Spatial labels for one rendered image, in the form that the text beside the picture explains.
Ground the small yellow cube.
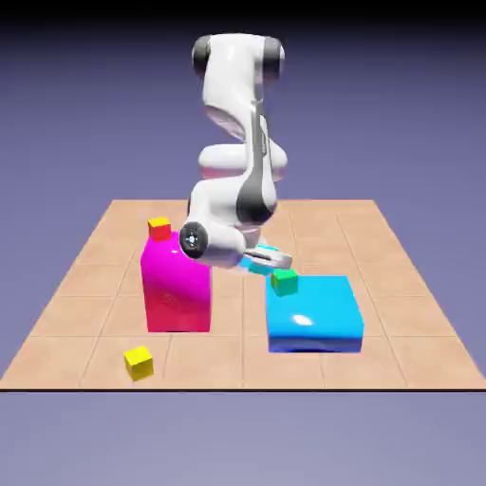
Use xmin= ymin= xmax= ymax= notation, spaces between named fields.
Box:
xmin=122 ymin=345 xmax=155 ymax=382

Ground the small red cube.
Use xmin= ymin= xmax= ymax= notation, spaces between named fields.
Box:
xmin=147 ymin=216 xmax=173 ymax=243

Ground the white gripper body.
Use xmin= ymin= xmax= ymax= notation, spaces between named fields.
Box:
xmin=242 ymin=248 xmax=293 ymax=271

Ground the small green cube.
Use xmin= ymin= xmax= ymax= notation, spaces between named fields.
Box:
xmin=270 ymin=268 xmax=299 ymax=298

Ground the large magenta box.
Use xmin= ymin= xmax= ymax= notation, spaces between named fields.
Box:
xmin=140 ymin=230 xmax=212 ymax=334

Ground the large blue box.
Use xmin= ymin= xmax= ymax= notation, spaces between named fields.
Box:
xmin=265 ymin=275 xmax=365 ymax=354

